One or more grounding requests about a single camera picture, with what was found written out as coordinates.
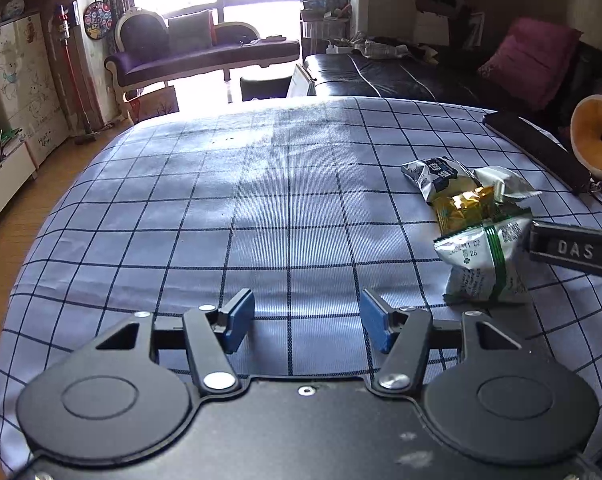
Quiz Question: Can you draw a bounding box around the green white snack packet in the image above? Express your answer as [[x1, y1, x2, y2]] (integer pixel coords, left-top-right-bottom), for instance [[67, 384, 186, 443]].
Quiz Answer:
[[433, 209, 532, 304]]

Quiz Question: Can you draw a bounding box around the white silver snack packet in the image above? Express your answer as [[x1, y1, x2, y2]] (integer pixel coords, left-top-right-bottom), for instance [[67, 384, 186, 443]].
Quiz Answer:
[[472, 166, 542, 204]]

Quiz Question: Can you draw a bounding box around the gold candy packet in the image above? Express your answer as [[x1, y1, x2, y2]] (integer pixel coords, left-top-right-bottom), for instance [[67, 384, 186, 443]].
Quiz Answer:
[[432, 186, 496, 235]]

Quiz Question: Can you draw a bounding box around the grey hawthorn snack packet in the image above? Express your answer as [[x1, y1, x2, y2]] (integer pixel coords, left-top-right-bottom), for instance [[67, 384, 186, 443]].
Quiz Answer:
[[401, 157, 479, 205]]

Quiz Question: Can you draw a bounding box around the round yellow cushion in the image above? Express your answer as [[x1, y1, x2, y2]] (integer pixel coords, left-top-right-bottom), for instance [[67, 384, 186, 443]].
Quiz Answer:
[[570, 94, 602, 181]]

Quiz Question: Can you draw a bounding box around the blue checked tablecloth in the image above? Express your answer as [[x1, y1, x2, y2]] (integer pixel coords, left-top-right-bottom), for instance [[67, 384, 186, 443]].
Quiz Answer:
[[0, 98, 602, 472]]

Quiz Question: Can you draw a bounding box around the magenta pillow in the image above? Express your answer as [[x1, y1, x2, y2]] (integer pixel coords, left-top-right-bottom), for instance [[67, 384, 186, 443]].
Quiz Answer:
[[478, 18, 582, 110]]

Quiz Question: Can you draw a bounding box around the white low tv cabinet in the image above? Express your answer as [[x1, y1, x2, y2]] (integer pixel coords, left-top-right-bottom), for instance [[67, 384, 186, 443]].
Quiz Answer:
[[0, 141, 36, 213]]

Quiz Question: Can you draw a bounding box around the purple chaise lounge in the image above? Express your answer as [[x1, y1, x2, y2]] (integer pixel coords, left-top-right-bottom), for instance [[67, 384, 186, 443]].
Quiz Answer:
[[105, 8, 301, 115]]

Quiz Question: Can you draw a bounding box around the grey green cushion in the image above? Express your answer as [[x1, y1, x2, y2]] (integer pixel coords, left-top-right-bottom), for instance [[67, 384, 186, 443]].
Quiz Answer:
[[167, 10, 214, 54]]

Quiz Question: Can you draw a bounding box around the white cartoon cabinet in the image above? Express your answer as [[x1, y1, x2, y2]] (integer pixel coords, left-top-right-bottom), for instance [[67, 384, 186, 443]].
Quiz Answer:
[[0, 13, 69, 166]]

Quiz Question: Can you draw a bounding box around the round colourful dartboard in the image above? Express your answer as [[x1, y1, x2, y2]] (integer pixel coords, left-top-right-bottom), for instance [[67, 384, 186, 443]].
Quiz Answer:
[[83, 0, 114, 40]]

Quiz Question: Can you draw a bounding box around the red stick vacuum cleaner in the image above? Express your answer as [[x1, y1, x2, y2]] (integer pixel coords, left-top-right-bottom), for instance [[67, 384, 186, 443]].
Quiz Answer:
[[55, 3, 97, 145]]

